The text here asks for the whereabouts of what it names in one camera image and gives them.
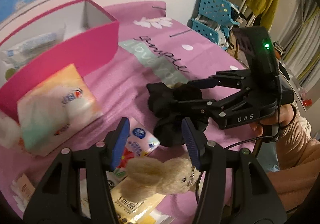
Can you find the pink floral tissue pack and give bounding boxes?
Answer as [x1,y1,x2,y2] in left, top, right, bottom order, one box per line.
[106,117,160,189]

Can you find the beige plush bear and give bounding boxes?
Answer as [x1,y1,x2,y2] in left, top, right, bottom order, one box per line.
[120,154,200,202]

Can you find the black plush toy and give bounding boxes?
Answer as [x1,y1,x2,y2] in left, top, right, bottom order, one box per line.
[146,83,209,147]

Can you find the gold tissue pack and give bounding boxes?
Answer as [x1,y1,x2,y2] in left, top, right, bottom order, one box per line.
[111,178,165,223]

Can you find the pink sweater right forearm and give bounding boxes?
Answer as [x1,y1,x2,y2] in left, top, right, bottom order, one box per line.
[267,104,319,211]

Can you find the person right hand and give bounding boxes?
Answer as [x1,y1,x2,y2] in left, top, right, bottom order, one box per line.
[249,104,296,137]

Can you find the pastel tissue pack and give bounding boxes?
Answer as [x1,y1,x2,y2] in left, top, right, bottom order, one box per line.
[17,64,103,156]

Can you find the blue plastic basket rack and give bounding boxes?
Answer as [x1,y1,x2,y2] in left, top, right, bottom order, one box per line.
[187,0,240,50]

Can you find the pink bed sheet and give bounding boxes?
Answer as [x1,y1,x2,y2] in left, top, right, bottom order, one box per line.
[1,1,253,223]

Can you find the pink storage box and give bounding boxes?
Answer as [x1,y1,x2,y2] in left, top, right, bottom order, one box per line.
[1,0,119,120]

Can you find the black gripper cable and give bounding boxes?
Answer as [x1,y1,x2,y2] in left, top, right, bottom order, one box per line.
[195,109,286,209]

